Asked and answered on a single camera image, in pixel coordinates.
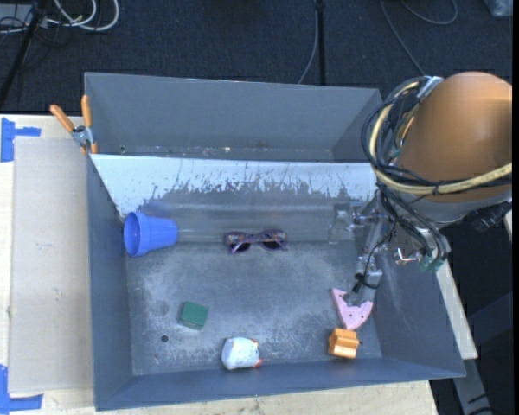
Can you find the dark green block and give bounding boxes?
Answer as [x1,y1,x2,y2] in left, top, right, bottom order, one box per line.
[176,300,209,332]

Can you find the orange notched block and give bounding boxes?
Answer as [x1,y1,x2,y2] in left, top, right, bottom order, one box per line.
[327,327,361,360]

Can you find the pink flat toy piece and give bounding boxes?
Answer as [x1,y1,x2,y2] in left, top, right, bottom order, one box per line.
[330,287,375,332]

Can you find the pale wood flat board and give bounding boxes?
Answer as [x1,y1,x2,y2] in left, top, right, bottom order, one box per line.
[7,137,95,394]

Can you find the blue plastic cup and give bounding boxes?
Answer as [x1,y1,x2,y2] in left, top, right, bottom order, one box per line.
[122,211,179,259]

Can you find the white toy animal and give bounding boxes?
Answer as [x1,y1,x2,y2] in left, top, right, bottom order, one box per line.
[220,335,263,372]

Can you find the black cylinder on white bracket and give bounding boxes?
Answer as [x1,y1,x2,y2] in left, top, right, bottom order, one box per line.
[463,201,513,233]

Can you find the grey metal bin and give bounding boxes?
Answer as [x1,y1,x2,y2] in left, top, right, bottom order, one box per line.
[82,72,468,412]

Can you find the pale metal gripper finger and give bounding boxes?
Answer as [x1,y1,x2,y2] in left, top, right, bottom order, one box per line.
[328,202,368,245]
[348,269,384,307]

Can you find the purple sunglasses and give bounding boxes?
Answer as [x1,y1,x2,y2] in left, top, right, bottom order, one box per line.
[223,228,289,255]

